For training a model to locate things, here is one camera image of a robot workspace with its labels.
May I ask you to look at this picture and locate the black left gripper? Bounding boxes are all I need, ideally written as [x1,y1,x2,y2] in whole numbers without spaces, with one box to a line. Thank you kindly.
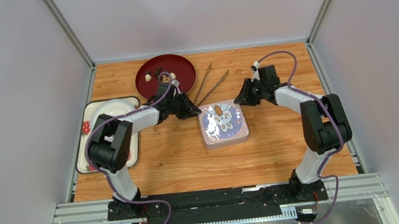
[166,91,202,123]

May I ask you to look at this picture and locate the metal serving tongs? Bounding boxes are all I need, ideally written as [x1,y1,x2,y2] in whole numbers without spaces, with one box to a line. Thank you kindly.
[188,60,234,108]

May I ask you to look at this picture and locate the silver square tin lid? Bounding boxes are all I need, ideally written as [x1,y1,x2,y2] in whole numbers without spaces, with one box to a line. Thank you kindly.
[198,99,250,141]

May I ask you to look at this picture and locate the pink square chocolate tin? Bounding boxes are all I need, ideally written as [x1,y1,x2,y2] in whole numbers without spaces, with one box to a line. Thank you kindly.
[204,135,249,150]

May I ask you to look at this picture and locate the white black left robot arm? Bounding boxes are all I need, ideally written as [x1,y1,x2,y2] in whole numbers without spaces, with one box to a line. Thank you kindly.
[84,83,201,205]

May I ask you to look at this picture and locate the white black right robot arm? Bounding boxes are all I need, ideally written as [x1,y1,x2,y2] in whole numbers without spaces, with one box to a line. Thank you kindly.
[234,65,352,187]

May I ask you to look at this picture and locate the white chocolate cluster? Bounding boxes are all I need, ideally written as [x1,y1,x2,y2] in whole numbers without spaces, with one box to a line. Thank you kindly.
[160,73,176,83]

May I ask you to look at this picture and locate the white chocolate piece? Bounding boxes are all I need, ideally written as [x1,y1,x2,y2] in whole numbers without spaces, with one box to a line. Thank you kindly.
[145,74,152,83]

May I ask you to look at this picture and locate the dark red round tray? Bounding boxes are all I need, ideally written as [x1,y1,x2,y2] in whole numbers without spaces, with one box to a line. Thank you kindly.
[135,54,197,99]

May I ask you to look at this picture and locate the white scalloped plate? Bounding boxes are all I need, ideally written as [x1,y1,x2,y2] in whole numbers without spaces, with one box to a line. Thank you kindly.
[83,97,140,136]

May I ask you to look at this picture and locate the strawberry pattern rectangular tray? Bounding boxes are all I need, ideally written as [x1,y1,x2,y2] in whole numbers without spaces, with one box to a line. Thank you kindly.
[76,96,138,174]

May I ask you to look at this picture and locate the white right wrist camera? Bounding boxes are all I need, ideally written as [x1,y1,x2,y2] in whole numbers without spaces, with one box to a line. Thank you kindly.
[251,61,260,81]

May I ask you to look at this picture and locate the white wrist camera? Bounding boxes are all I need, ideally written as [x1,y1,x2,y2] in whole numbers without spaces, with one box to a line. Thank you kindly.
[251,61,260,81]
[171,79,181,95]

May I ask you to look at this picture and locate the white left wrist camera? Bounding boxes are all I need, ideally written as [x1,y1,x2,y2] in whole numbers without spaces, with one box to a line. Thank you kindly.
[171,79,181,95]

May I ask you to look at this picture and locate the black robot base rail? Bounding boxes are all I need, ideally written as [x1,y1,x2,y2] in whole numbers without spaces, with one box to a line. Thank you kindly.
[107,180,328,224]

